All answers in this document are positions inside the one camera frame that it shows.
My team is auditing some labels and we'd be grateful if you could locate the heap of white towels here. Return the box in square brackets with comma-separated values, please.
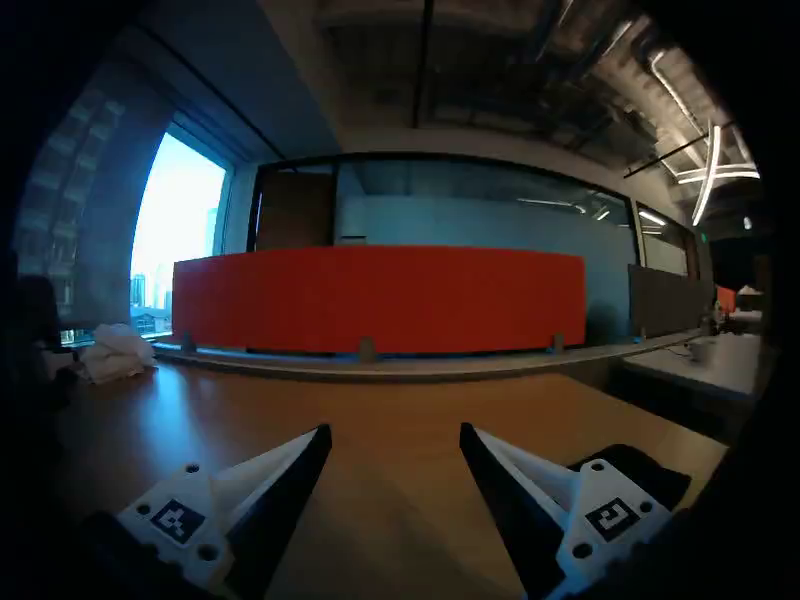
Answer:
[79, 322, 158, 386]

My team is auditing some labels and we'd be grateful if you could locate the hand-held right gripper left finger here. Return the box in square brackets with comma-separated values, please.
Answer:
[116, 423, 333, 600]

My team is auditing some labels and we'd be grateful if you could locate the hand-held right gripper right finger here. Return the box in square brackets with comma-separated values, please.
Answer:
[459, 422, 675, 600]

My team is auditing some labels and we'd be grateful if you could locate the red desk screen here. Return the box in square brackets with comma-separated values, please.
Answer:
[152, 245, 689, 384]

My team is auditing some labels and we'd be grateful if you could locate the white desk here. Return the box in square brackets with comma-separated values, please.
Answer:
[615, 332, 765, 401]

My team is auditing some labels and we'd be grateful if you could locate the grey desk screen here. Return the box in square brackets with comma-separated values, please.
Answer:
[627, 262, 718, 341]

